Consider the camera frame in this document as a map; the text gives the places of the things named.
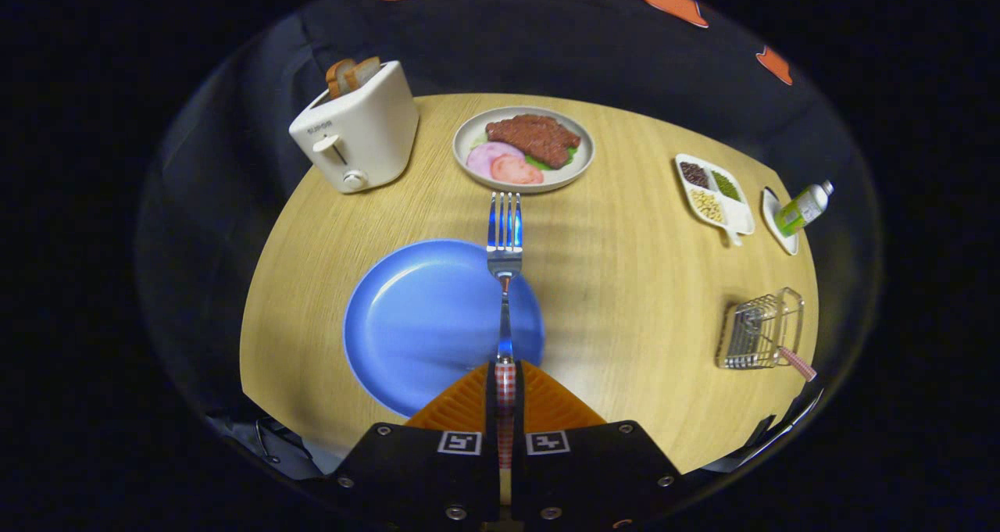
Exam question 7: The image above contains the salmon pink ham slice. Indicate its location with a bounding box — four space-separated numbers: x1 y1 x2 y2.
490 154 545 186

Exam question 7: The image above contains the green lettuce leaf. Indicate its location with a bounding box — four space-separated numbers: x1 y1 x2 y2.
523 145 579 172

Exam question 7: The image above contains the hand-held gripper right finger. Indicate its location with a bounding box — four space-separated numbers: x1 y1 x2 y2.
514 360 684 527

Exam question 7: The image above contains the small white oblong dish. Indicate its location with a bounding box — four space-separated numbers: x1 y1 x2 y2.
761 186 801 256

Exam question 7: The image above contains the fork with red checked handle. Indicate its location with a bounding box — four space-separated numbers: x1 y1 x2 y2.
486 191 524 470

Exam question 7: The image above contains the pile of yellow soybeans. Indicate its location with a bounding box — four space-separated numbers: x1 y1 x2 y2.
690 189 724 224

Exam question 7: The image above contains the white divided dish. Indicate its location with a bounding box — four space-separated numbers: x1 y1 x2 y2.
675 153 756 247

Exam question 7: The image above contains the white toaster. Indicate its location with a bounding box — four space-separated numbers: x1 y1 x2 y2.
288 60 420 195

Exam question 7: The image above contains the pale pink ham slice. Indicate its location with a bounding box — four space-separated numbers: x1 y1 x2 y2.
466 142 526 180

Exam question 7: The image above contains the green bottle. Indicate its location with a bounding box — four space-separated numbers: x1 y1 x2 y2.
774 180 835 237

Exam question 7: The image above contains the blue round plate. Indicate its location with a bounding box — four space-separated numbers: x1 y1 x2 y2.
343 239 545 418

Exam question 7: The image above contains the grey cloth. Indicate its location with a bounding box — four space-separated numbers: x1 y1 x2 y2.
227 415 341 477

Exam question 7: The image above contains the metal wire basket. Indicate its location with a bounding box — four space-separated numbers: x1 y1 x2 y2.
716 287 805 370

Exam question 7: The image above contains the grey round plate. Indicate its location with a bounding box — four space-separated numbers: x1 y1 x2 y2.
452 106 595 195

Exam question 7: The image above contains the spoon with red checked handle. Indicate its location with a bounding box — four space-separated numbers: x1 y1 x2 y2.
742 313 818 383

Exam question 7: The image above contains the brown steak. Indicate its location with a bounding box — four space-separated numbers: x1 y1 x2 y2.
485 114 582 170

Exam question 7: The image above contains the toasted bread slice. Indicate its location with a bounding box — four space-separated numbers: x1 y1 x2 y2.
346 55 382 92
326 59 359 100

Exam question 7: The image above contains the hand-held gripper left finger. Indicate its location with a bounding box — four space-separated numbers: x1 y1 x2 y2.
334 360 505 529

